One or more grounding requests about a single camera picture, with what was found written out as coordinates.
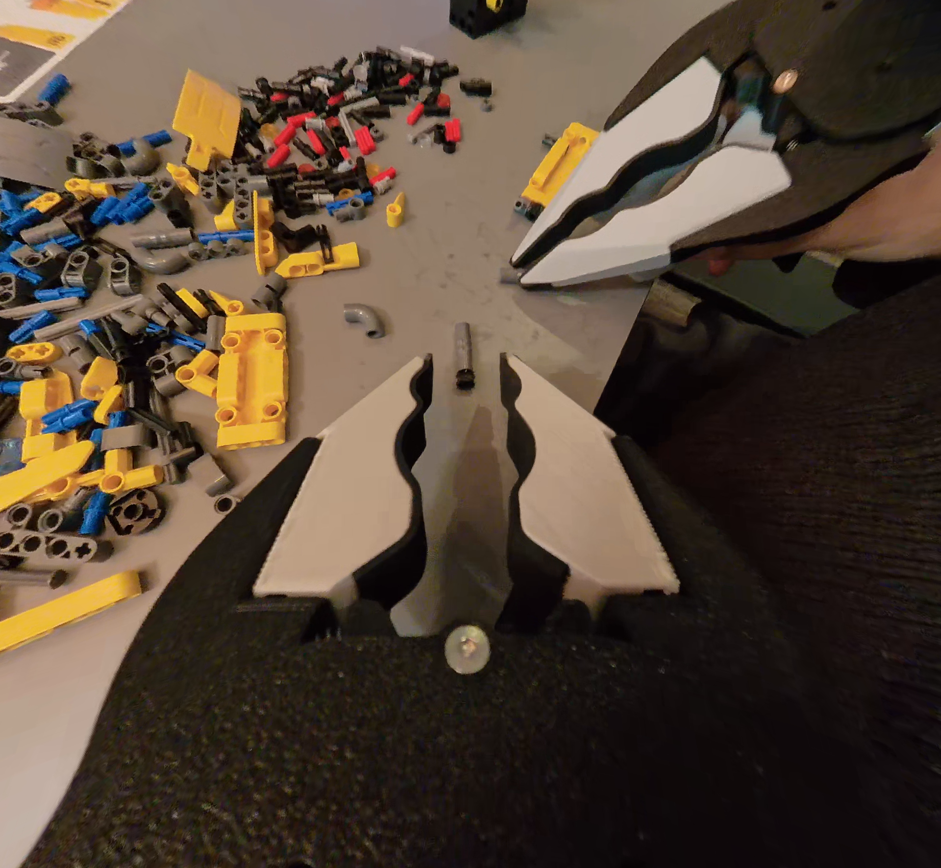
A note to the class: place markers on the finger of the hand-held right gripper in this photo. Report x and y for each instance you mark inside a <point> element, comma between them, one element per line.
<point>647,118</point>
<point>698,207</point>

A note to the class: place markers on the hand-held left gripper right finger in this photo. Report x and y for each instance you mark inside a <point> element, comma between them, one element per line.
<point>588,515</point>

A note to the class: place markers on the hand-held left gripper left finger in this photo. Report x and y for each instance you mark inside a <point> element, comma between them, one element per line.
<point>345,508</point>

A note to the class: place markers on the black connector pin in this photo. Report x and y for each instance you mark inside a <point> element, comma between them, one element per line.
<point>464,377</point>

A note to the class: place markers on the grey elbow pipe piece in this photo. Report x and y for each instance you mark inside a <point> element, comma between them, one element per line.
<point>365,319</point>

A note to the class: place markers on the person's right hand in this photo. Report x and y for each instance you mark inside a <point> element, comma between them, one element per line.
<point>897,221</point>

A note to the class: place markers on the yellow block with grey pins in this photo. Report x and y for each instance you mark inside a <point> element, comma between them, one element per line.
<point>559,166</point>

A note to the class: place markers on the yellow rectangular block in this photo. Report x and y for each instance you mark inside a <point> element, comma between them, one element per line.
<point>254,398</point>

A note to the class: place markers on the small black connector piece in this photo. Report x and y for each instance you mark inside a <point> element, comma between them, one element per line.
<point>476,86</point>

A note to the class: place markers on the small yellow cone piece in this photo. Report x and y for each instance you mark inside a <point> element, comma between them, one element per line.
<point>395,210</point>

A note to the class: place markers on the pile of yellow blue building pieces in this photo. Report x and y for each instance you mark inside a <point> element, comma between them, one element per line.
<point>121,208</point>

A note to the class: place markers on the yellow curved panel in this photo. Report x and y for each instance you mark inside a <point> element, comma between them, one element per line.
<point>209,115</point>

